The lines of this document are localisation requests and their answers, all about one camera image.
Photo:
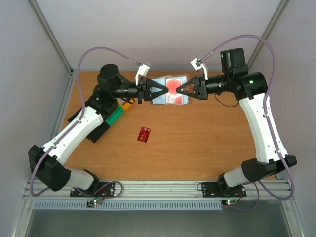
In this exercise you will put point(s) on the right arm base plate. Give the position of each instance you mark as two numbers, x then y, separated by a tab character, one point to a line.
217	189

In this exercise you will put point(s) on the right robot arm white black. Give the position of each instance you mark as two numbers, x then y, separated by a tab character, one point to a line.
250	91

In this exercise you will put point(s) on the aluminium front rail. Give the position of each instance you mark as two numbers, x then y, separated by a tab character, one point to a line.
168	190

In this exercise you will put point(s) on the red VIP credit card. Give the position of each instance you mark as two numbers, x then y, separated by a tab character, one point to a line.
144	134

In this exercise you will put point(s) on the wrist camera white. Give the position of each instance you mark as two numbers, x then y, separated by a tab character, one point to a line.
142	72
198	64

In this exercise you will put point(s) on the black plastic bin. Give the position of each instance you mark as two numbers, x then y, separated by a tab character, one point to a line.
96	133

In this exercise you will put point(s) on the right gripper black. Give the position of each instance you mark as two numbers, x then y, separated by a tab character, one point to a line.
202	88

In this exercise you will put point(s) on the small circuit board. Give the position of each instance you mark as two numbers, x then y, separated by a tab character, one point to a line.
229	202
93	203

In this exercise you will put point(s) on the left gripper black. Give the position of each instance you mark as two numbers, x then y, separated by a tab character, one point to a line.
144	89

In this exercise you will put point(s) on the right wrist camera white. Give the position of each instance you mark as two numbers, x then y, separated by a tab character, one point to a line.
198	64

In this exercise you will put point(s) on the grey slotted cable duct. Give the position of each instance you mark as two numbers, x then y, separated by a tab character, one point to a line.
129	205

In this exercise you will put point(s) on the green plastic bin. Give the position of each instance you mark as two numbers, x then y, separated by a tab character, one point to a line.
118	112

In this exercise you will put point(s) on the right small circuit board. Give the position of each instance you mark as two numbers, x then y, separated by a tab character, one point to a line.
229	202

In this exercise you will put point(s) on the brown leather card holder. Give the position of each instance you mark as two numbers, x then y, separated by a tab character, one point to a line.
171	97

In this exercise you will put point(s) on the left small circuit board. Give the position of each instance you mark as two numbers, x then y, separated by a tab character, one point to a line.
93	203

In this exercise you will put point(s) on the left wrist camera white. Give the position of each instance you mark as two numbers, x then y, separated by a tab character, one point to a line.
142	72

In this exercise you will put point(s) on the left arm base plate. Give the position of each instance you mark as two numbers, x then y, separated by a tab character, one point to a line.
101	190

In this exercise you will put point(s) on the yellow plastic bin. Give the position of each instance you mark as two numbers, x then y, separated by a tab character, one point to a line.
126	104

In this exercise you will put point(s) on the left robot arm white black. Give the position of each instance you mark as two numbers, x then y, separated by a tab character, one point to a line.
47	162

